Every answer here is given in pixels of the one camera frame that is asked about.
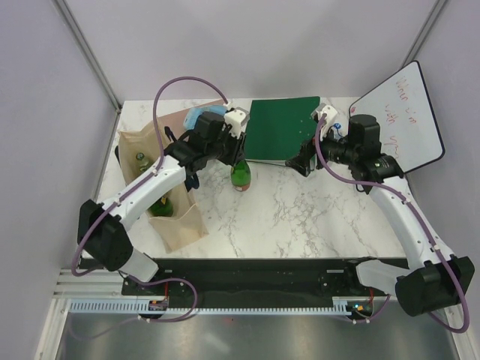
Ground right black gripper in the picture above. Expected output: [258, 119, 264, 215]
[285, 121, 359, 177]

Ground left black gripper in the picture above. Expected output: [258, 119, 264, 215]
[206, 123, 247, 167]

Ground blue cap water bottle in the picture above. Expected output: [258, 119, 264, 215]
[332, 122, 344, 140]

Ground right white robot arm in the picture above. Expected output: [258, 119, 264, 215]
[286, 111, 475, 317]

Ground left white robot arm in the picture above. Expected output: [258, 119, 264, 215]
[76, 107, 250, 295]

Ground beige canvas tote bag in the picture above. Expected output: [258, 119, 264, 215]
[118, 122, 208, 253]

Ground green binder folder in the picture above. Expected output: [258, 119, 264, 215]
[244, 96, 320, 166]

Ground light blue headphones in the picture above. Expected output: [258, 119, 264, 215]
[182, 104, 230, 131]

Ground brown cardboard sheet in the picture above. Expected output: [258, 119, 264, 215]
[157, 99, 224, 136]

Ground green glass bottle yellow cap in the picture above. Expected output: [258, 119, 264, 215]
[135, 152, 154, 174]

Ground small whiteboard with writing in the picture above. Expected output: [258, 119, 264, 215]
[349, 61, 445, 173]

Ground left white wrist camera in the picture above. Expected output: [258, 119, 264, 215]
[223, 107, 250, 139]

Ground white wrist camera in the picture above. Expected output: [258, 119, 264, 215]
[310, 103, 338, 130]
[223, 107, 250, 139]

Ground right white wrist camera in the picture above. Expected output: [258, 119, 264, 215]
[310, 103, 338, 130]

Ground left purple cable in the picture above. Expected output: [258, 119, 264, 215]
[70, 76, 230, 323]

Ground purple cable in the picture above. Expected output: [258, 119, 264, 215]
[70, 76, 230, 323]
[313, 112, 470, 335]

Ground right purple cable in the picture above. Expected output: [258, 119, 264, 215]
[313, 112, 470, 335]

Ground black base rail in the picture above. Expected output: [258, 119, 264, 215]
[121, 259, 385, 308]

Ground white cable duct strip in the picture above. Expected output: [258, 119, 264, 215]
[68, 298, 366, 316]

